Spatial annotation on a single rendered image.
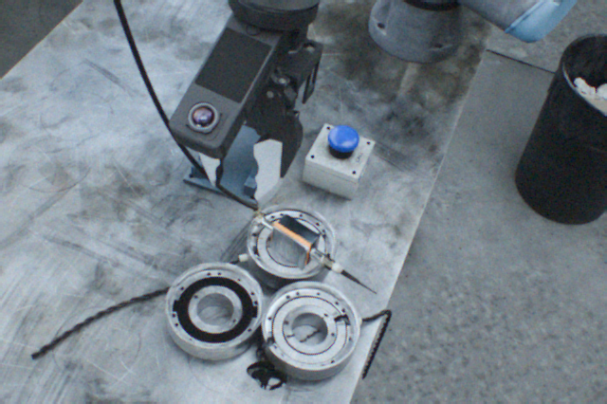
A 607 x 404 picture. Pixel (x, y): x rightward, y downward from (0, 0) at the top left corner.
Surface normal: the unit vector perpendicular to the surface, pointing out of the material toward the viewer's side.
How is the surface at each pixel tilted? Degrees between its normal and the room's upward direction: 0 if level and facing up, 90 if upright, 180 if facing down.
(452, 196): 0
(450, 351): 0
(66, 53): 0
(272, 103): 82
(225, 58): 23
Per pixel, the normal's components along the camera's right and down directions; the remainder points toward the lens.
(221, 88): -0.02, -0.28
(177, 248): 0.11, -0.61
